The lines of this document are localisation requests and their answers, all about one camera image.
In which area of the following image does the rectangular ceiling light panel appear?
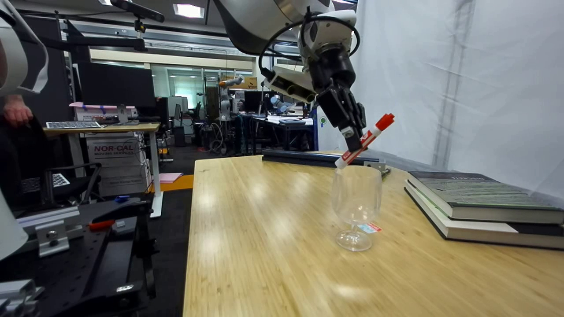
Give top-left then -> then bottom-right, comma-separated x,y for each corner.
171,2 -> 206,22

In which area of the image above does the metal truss behind curtain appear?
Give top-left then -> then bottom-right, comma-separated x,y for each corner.
430,0 -> 479,173

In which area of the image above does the white translucent curtain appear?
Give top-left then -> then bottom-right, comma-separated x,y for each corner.
315,0 -> 564,201

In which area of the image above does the silver metal clamp piece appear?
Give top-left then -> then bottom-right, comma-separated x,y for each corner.
0,279 -> 45,317

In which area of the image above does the bystander bare hand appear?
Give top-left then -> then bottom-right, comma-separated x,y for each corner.
0,96 -> 35,127

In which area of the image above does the clear plastic stemless glass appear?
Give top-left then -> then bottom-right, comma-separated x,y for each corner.
329,164 -> 384,256

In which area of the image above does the red marker with white label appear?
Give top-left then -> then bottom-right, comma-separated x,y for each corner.
333,111 -> 396,171

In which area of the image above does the long black metal rail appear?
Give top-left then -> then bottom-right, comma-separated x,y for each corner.
261,148 -> 380,170

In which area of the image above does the white printed box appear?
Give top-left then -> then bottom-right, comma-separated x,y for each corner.
84,133 -> 149,199

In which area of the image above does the silver metal angle bracket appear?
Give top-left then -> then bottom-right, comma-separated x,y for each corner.
33,219 -> 72,259

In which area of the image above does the dark background office table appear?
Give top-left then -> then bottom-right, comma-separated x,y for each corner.
238,113 -> 317,155

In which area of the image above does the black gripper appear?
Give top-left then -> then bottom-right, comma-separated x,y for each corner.
306,46 -> 372,157

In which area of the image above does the stack of dark books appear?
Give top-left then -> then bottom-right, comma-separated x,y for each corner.
402,184 -> 564,252

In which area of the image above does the silver aluminium extrusion bar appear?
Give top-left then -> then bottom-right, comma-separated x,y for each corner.
16,205 -> 83,233

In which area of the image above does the pink paper sheet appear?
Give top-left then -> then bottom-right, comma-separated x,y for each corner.
157,171 -> 185,185

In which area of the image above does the pink purple box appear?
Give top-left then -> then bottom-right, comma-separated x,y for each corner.
68,101 -> 141,124

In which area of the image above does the small white red label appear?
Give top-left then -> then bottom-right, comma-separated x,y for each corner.
354,222 -> 382,238

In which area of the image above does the grey computer keyboard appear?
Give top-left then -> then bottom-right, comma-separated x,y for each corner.
44,120 -> 102,133

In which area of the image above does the black perforated breadboard table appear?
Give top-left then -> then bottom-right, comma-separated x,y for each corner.
0,198 -> 162,317

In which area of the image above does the black camera stand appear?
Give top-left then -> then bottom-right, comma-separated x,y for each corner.
51,199 -> 158,317

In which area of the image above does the black computer monitor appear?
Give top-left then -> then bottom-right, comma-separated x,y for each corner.
77,60 -> 158,117

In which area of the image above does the black overhead boom bar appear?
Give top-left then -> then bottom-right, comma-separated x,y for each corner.
111,0 -> 167,25

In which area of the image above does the grey cover thick book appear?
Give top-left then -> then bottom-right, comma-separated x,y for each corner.
403,170 -> 564,226

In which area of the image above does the orange handled tool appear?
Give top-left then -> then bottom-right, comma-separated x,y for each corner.
86,219 -> 116,233

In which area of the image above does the wooden desk with white legs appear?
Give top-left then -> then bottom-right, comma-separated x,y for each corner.
40,120 -> 165,221

